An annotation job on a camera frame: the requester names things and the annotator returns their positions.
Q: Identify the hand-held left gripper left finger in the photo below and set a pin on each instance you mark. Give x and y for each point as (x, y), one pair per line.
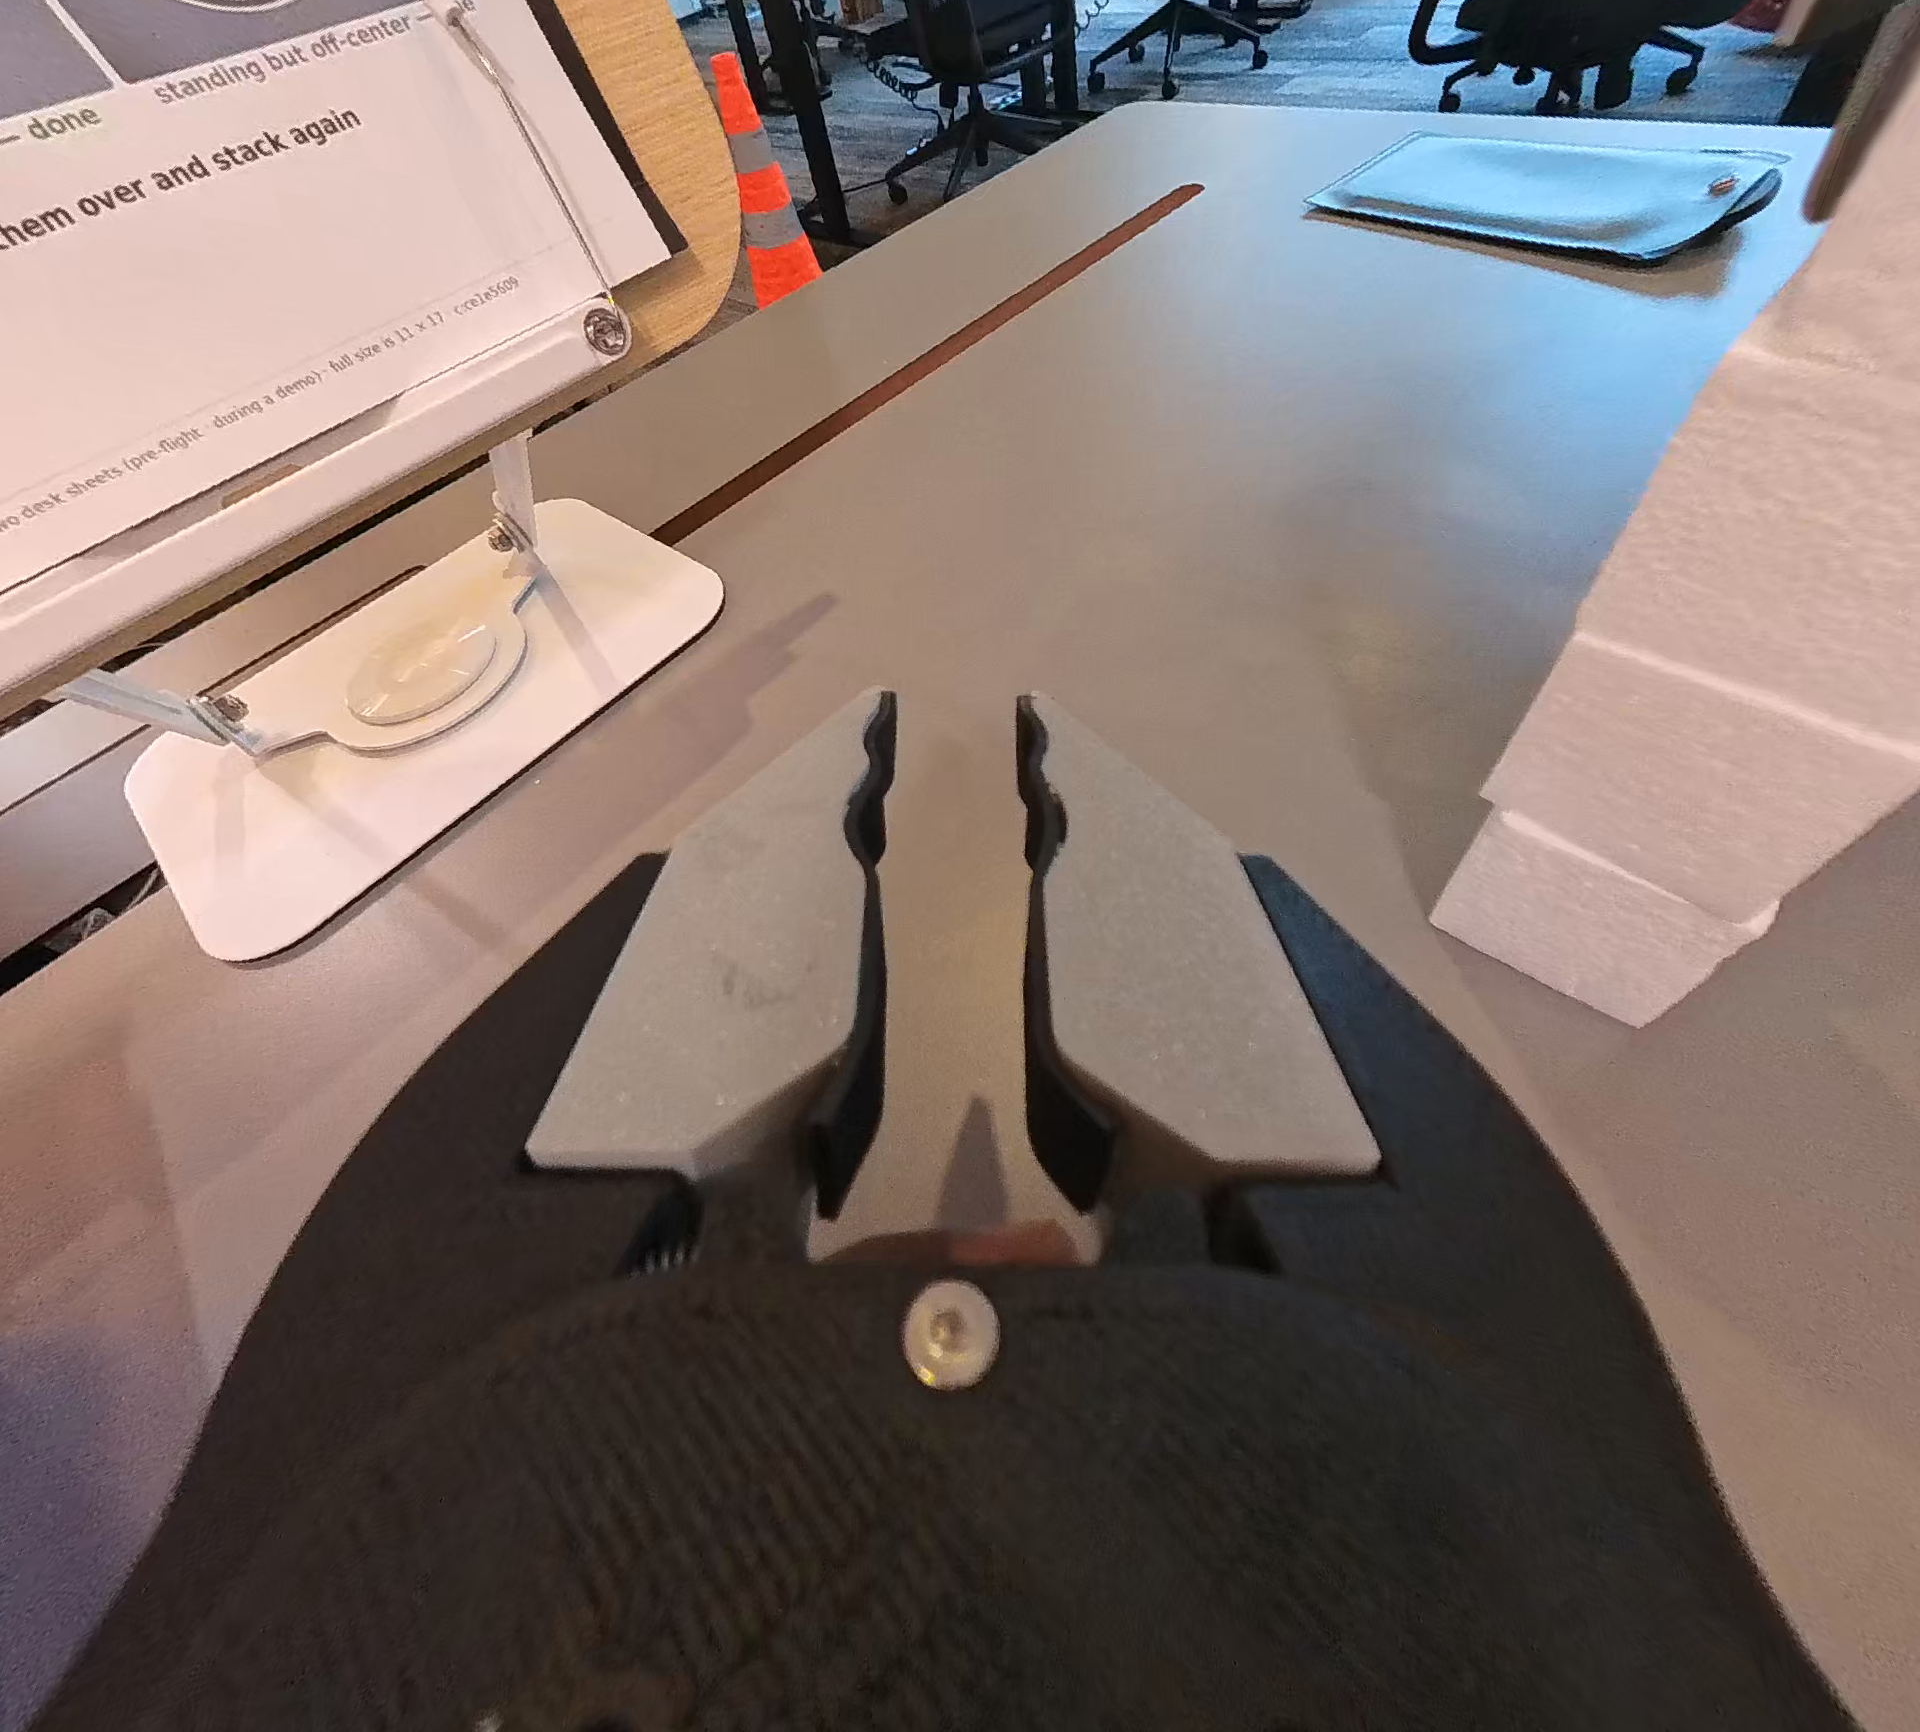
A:
(706, 1012)

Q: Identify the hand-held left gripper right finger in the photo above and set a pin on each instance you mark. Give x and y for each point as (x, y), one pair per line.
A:
(1200, 1012)

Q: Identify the orange traffic cone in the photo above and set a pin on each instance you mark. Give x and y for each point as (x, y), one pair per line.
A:
(773, 231)

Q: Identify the printed instruction sheet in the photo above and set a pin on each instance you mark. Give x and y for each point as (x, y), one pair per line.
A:
(224, 292)

